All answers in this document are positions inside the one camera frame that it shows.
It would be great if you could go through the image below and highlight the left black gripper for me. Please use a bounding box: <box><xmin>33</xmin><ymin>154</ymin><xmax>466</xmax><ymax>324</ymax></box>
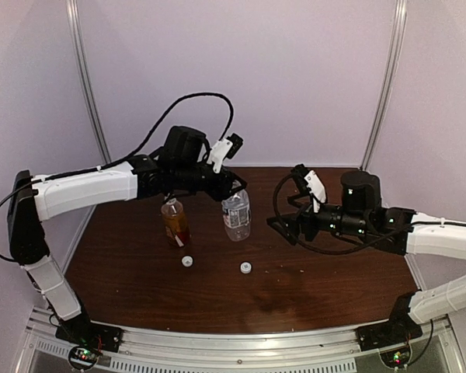
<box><xmin>173</xmin><ymin>162</ymin><xmax>247</xmax><ymax>201</ymax></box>

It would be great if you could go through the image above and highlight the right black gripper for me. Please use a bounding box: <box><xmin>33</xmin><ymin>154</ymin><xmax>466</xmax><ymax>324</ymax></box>
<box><xmin>267</xmin><ymin>192</ymin><xmax>370</xmax><ymax>246</ymax></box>

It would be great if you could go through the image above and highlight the clear water bottle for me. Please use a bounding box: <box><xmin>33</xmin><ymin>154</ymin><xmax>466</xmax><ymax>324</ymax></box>
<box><xmin>221</xmin><ymin>190</ymin><xmax>252</xmax><ymax>242</ymax></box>

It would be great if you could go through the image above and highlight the brown tea bottle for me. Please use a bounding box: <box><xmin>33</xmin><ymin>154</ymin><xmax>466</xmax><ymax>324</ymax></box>
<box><xmin>161</xmin><ymin>198</ymin><xmax>190</xmax><ymax>248</ymax></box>

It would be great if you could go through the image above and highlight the white water bottle cap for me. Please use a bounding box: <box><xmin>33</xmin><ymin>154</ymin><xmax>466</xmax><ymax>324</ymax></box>
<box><xmin>240</xmin><ymin>262</ymin><xmax>252</xmax><ymax>274</ymax></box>

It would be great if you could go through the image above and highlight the white tea bottle cap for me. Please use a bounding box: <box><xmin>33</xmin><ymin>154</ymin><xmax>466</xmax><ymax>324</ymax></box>
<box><xmin>181</xmin><ymin>256</ymin><xmax>194</xmax><ymax>267</ymax></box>

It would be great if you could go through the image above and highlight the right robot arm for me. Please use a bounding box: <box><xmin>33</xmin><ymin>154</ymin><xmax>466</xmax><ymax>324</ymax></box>
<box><xmin>266</xmin><ymin>165</ymin><xmax>466</xmax><ymax>260</ymax></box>

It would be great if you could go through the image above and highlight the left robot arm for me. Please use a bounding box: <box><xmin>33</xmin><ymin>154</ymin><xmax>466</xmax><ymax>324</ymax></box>
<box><xmin>7</xmin><ymin>126</ymin><xmax>246</xmax><ymax>345</ymax></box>

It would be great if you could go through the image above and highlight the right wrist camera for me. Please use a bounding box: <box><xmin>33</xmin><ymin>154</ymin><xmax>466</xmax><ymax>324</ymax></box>
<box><xmin>291</xmin><ymin>164</ymin><xmax>327</xmax><ymax>213</ymax></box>

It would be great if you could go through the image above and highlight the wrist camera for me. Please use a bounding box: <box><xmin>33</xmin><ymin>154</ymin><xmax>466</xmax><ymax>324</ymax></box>
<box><xmin>291</xmin><ymin>164</ymin><xmax>327</xmax><ymax>213</ymax></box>
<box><xmin>207</xmin><ymin>134</ymin><xmax>244</xmax><ymax>173</ymax></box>

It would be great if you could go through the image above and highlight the right black braided cable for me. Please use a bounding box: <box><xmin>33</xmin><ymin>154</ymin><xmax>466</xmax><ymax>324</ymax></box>
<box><xmin>271</xmin><ymin>170</ymin><xmax>466</xmax><ymax>256</ymax></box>

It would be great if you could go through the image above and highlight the black braided cable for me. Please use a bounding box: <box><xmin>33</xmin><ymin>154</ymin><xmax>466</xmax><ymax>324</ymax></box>
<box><xmin>0</xmin><ymin>92</ymin><xmax>235</xmax><ymax>261</ymax></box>
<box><xmin>271</xmin><ymin>170</ymin><xmax>466</xmax><ymax>256</ymax></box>

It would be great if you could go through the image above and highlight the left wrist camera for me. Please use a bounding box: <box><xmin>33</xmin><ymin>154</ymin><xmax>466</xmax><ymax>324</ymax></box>
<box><xmin>207</xmin><ymin>134</ymin><xmax>244</xmax><ymax>173</ymax></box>

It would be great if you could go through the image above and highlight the left black braided cable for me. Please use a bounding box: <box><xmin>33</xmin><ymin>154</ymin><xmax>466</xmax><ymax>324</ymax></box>
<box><xmin>0</xmin><ymin>92</ymin><xmax>235</xmax><ymax>261</ymax></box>

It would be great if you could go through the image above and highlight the front aluminium rail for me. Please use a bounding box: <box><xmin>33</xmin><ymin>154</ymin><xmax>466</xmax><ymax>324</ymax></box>
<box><xmin>12</xmin><ymin>319</ymin><xmax>466</xmax><ymax>372</ymax></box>

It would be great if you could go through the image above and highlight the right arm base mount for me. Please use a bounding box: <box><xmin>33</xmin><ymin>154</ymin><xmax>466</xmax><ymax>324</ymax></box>
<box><xmin>356</xmin><ymin>292</ymin><xmax>423</xmax><ymax>370</ymax></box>

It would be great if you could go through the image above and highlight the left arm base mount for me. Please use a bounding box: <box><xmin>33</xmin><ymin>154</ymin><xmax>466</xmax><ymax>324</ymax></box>
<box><xmin>49</xmin><ymin>305</ymin><xmax>123</xmax><ymax>372</ymax></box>

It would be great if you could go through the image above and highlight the right aluminium frame post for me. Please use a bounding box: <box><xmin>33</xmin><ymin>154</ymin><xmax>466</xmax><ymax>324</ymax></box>
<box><xmin>360</xmin><ymin>0</ymin><xmax>408</xmax><ymax>170</ymax></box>

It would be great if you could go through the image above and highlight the aluminium frame post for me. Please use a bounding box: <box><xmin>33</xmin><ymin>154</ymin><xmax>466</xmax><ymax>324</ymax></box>
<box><xmin>360</xmin><ymin>0</ymin><xmax>408</xmax><ymax>170</ymax></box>
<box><xmin>65</xmin><ymin>0</ymin><xmax>113</xmax><ymax>168</ymax></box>

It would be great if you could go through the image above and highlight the left aluminium frame post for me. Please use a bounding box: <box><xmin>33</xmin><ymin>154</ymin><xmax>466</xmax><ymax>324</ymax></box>
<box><xmin>65</xmin><ymin>0</ymin><xmax>113</xmax><ymax>168</ymax></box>

